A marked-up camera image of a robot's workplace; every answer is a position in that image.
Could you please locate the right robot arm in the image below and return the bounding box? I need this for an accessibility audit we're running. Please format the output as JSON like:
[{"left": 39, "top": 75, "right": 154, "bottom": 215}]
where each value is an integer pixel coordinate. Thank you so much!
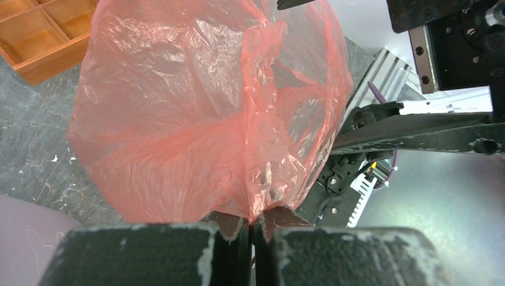
[{"left": 331, "top": 1, "right": 504, "bottom": 156}]

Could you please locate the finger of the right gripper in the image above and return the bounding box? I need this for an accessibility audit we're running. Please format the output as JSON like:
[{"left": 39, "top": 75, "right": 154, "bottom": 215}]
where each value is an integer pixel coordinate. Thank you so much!
[{"left": 277, "top": 0, "right": 314, "bottom": 11}]

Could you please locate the red plastic trash bag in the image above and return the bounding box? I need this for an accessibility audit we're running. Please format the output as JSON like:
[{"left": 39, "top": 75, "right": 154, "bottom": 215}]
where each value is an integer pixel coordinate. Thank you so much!
[{"left": 68, "top": 1, "right": 353, "bottom": 223}]

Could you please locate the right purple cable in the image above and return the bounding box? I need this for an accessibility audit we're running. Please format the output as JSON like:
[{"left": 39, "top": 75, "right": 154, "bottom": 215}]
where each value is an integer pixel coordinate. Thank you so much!
[{"left": 367, "top": 80, "right": 399, "bottom": 192}]

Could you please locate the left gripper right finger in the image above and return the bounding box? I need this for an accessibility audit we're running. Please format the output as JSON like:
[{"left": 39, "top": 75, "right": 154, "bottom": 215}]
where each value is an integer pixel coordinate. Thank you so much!
[{"left": 253, "top": 207, "right": 450, "bottom": 285}]

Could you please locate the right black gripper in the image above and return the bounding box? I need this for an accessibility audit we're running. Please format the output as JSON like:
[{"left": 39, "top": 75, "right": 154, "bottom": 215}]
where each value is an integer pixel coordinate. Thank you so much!
[{"left": 387, "top": 0, "right": 504, "bottom": 115}]

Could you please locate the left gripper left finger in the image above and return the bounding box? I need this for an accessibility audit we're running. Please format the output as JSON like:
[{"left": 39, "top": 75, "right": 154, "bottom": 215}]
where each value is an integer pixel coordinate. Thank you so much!
[{"left": 39, "top": 212, "right": 251, "bottom": 285}]

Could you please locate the grey plastic trash bin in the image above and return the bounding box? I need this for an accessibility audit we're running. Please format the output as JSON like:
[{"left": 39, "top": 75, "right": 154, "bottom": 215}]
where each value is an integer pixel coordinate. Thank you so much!
[{"left": 1, "top": 195, "right": 80, "bottom": 285}]

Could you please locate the orange wooden compartment tray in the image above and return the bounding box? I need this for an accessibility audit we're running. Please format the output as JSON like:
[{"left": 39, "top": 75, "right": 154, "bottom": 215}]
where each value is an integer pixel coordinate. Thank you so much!
[{"left": 1, "top": 0, "right": 97, "bottom": 85}]

